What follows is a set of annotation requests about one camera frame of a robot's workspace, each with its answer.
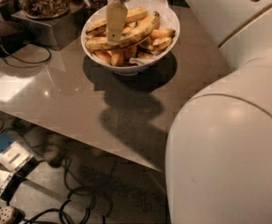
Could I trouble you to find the spotted back banana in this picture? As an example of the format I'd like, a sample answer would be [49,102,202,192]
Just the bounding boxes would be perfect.
[85,7,149,36]

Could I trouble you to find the blue and silver box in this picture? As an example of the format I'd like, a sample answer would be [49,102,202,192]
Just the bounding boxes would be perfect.
[0,133,34,171]

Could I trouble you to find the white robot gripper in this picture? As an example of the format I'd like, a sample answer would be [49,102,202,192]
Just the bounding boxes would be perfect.
[106,0,130,46]

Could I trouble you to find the white ceramic bowl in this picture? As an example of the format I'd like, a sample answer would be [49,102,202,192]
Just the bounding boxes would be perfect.
[80,0,180,77]

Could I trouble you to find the orange banana piece front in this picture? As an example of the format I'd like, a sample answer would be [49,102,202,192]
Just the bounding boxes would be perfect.
[111,49,124,66]

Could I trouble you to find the black cable on table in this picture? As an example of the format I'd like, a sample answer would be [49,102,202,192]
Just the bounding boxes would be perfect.
[0,35,52,69]

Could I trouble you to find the black floor cables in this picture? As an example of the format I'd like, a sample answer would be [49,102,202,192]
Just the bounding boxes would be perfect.
[0,115,118,224]

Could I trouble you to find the grey slipper on floor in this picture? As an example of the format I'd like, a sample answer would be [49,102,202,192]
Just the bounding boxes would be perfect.
[43,134,66,168]

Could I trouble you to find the white paper bowl liner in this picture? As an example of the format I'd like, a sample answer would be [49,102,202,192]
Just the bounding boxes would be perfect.
[91,0,174,66]

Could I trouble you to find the grey metal stand block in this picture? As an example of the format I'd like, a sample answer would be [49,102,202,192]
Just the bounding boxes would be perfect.
[12,3,86,50]

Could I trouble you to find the orange banana right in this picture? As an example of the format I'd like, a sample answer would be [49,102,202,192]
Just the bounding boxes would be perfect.
[150,28,176,40]

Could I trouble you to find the long spotted front banana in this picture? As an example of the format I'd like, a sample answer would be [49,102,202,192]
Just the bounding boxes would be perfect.
[85,22,153,50]

